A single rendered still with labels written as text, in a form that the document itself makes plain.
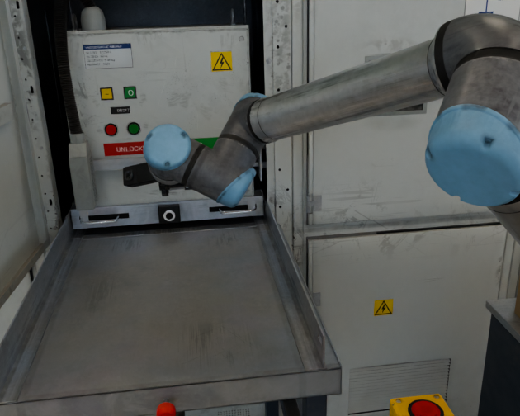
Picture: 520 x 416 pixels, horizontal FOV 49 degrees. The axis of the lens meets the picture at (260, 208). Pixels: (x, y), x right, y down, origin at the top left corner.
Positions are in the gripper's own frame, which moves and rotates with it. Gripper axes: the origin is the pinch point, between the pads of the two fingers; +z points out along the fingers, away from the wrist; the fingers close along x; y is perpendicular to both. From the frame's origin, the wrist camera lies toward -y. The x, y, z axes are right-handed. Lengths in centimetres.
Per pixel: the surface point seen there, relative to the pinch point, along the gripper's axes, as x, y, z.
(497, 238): -19, 98, 20
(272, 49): 32.3, 29.8, -5.8
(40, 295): -25.5, -27.8, -12.3
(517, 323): -41, 78, -18
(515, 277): -31, 107, 29
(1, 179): 2.4, -37.6, -5.8
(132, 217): -4.9, -10.3, 19.1
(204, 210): -4.6, 9.9, 18.7
